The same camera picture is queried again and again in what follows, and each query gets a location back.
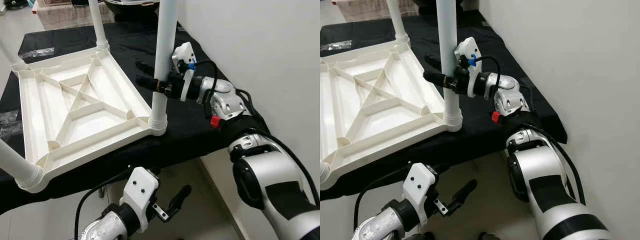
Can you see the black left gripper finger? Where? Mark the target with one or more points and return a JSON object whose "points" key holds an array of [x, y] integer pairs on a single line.
{"points": [[462, 195], [180, 200]]}

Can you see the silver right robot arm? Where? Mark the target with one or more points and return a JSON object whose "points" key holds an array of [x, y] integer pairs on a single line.
{"points": [[545, 180], [270, 180]]}

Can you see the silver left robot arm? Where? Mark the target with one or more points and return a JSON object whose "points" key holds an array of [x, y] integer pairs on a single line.
{"points": [[107, 227], [385, 225]]}

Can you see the black tablecloth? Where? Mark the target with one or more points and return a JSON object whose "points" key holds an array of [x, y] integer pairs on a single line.
{"points": [[190, 130], [500, 135]]}

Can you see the silver robot right leg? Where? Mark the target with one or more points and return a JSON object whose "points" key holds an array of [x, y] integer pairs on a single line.
{"points": [[486, 236]]}

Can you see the black wok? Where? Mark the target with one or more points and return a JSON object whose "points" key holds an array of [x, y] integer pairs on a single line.
{"points": [[425, 5], [130, 10]]}

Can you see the floral cloth covered stand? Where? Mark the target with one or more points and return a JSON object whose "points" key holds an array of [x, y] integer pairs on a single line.
{"points": [[370, 10], [65, 15]]}

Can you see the white ribbed plastic tabletop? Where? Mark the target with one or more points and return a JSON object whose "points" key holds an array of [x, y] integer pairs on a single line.
{"points": [[55, 115], [350, 120]]}

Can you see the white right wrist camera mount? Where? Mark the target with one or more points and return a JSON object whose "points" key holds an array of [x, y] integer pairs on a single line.
{"points": [[184, 55], [470, 50]]}

